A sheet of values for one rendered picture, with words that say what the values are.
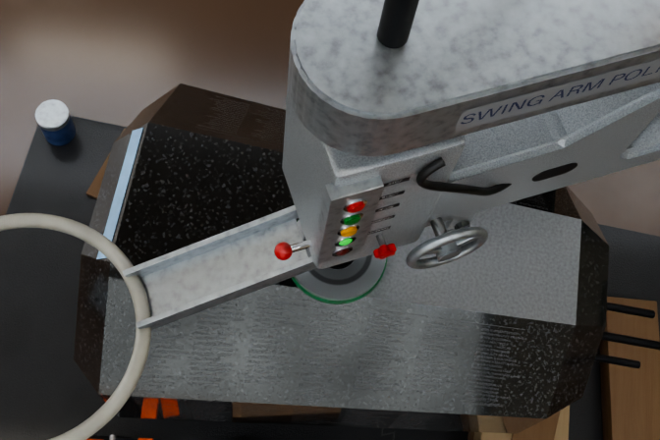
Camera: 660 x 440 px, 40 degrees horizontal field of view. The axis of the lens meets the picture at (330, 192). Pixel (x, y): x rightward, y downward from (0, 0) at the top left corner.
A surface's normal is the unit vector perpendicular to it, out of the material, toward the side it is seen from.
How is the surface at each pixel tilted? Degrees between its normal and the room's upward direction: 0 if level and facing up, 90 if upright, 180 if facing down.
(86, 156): 0
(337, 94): 0
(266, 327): 45
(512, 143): 4
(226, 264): 16
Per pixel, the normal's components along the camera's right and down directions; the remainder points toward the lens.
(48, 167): 0.07, -0.38
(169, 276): -0.19, -0.29
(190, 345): -0.03, 0.37
